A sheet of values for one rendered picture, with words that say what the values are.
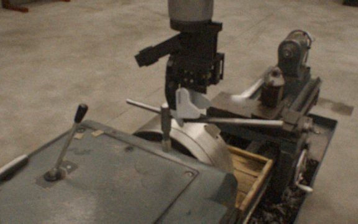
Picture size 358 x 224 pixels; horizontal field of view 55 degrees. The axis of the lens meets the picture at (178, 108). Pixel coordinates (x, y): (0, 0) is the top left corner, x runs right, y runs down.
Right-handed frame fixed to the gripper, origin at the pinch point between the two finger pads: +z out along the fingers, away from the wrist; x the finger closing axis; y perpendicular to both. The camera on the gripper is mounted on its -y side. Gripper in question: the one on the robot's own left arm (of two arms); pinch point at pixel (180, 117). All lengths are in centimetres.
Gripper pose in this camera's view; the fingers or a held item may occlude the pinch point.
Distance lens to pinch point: 68.2
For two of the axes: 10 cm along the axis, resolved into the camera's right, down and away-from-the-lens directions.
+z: 0.1, 8.7, 4.9
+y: 8.6, 2.5, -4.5
